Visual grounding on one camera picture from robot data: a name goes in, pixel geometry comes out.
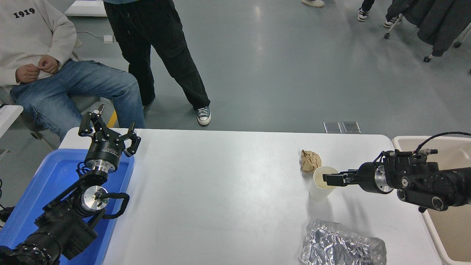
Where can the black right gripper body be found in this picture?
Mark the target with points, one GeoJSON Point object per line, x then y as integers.
{"type": "Point", "coordinates": [366, 178]}

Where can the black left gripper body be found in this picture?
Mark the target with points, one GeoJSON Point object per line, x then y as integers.
{"type": "Point", "coordinates": [105, 152]}

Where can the white paper cup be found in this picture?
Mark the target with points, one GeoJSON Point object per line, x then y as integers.
{"type": "Point", "coordinates": [319, 189]}

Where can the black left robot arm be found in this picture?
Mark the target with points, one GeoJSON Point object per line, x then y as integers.
{"type": "Point", "coordinates": [62, 224]}

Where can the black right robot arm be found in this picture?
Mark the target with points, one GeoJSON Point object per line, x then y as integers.
{"type": "Point", "coordinates": [427, 180]}

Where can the large pale dustbin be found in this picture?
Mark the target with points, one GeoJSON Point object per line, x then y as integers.
{"type": "Point", "coordinates": [450, 228]}

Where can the seated person's left hand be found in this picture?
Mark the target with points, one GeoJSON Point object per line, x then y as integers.
{"type": "Point", "coordinates": [49, 64]}

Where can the seated person's right hand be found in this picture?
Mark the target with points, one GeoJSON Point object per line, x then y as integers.
{"type": "Point", "coordinates": [26, 73]}

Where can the grey chair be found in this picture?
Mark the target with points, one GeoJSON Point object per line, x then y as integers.
{"type": "Point", "coordinates": [86, 101]}

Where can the crumpled tan paper ball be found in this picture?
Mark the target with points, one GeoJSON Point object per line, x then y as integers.
{"type": "Point", "coordinates": [311, 161]}

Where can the metal floor plate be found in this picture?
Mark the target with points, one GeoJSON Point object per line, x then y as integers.
{"type": "Point", "coordinates": [351, 127]}
{"type": "Point", "coordinates": [332, 127]}

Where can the seated person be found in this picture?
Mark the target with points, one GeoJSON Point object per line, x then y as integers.
{"type": "Point", "coordinates": [66, 84]}

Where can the blue plastic tray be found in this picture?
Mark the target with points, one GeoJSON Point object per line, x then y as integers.
{"type": "Point", "coordinates": [40, 184]}

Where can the white floor socket box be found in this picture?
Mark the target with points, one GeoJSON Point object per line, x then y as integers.
{"type": "Point", "coordinates": [108, 38]}

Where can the white side table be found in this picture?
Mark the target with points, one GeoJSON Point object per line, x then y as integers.
{"type": "Point", "coordinates": [9, 116]}

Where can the standing person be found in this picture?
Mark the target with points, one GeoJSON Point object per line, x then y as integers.
{"type": "Point", "coordinates": [147, 40]}

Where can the white low platform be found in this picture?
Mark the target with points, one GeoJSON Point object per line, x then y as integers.
{"type": "Point", "coordinates": [87, 8]}

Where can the wheeled clothes rack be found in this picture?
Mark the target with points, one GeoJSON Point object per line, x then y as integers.
{"type": "Point", "coordinates": [390, 29]}

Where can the distant person in sneakers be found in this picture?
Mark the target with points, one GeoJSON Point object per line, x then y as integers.
{"type": "Point", "coordinates": [364, 11]}

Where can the dark hanging coats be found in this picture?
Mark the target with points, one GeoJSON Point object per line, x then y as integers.
{"type": "Point", "coordinates": [434, 22]}

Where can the distant person's pale shoe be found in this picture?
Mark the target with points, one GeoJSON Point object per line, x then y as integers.
{"type": "Point", "coordinates": [312, 3]}

